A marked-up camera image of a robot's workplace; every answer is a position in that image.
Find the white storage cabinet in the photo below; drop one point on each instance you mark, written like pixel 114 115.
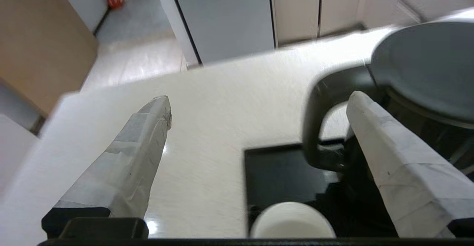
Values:
pixel 13 153

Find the beige lower cabinet door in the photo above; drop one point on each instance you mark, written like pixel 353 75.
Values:
pixel 340 7
pixel 296 10

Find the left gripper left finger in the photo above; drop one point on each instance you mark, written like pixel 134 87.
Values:
pixel 122 172

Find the tall grey refrigerator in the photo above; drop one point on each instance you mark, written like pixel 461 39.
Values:
pixel 226 16

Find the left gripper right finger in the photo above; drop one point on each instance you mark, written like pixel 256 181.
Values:
pixel 407 172

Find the black mug white interior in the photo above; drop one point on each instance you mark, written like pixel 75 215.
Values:
pixel 292 222

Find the black electric kettle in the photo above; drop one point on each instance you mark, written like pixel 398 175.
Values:
pixel 426 83

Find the brown wooden door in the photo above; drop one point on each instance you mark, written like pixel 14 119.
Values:
pixel 40 42

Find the black rectangular serving tray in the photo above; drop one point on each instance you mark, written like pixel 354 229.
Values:
pixel 285 179

